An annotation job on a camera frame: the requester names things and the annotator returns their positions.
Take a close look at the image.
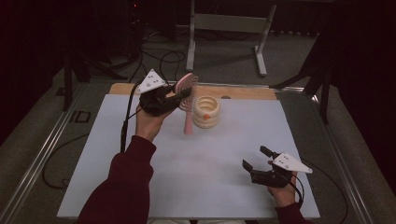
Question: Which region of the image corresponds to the black cable loop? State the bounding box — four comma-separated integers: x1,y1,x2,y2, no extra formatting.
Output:
42,133,91,189

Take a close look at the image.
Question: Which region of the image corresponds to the hand-held gripper cable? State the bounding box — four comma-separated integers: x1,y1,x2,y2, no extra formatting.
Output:
289,158,349,224
120,81,145,154

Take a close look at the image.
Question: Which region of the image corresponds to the person's right hand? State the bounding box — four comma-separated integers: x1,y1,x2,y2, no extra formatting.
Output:
266,160,299,208

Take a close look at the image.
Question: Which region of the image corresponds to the black stand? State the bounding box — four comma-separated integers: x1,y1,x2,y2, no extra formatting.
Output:
62,52,129,112
269,31,332,125

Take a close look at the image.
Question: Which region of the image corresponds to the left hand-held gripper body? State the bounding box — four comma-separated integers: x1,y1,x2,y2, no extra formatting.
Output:
135,68,177,118

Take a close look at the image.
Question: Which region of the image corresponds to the cream ribbed cup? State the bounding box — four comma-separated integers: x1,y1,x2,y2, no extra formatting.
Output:
191,95,220,130

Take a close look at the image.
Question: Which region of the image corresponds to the white table mat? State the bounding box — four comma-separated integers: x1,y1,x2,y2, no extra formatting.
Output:
56,93,321,219

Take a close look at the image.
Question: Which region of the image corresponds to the metal frame rail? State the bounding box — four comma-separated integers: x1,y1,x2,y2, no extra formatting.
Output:
0,83,89,224
311,92,376,224

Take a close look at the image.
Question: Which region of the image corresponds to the bundle of black floor cables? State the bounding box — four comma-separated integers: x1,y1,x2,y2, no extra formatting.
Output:
128,29,187,86

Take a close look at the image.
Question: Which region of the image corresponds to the person's left hand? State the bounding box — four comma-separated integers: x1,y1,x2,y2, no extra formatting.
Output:
134,104,175,144

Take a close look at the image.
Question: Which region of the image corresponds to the pink hairbrush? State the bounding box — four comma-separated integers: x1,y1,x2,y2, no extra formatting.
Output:
174,73,200,136

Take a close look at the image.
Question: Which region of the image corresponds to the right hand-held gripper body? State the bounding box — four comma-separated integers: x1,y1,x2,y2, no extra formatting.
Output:
249,151,314,189

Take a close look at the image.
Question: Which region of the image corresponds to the left hand-held gripper cable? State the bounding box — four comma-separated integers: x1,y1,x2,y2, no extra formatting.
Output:
120,81,145,154

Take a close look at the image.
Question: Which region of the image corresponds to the black equipment tower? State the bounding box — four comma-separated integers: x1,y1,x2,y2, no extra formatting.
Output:
124,0,148,62

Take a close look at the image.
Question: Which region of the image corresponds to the right hand-held gripper cable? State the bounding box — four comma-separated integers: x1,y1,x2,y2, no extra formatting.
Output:
289,158,349,224

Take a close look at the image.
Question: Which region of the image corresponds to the white metal stand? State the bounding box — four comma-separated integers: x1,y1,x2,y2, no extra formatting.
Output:
185,0,277,77

